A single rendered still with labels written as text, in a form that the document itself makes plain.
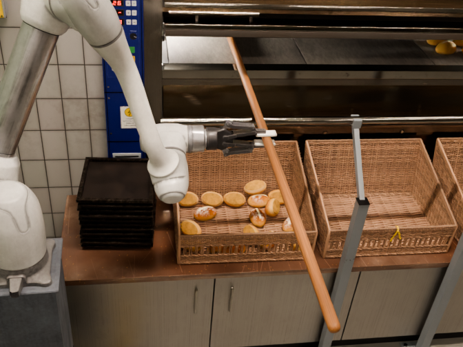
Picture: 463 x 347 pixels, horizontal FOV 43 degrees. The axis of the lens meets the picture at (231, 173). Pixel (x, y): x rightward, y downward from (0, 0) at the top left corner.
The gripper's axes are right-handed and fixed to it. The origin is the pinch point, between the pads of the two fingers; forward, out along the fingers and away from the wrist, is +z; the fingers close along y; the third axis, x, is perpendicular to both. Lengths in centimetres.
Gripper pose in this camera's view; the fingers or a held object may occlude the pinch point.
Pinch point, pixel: (265, 138)
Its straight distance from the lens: 198.3
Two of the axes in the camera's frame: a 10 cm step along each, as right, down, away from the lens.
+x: 1.4, 6.0, -7.9
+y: -0.8, 8.0, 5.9
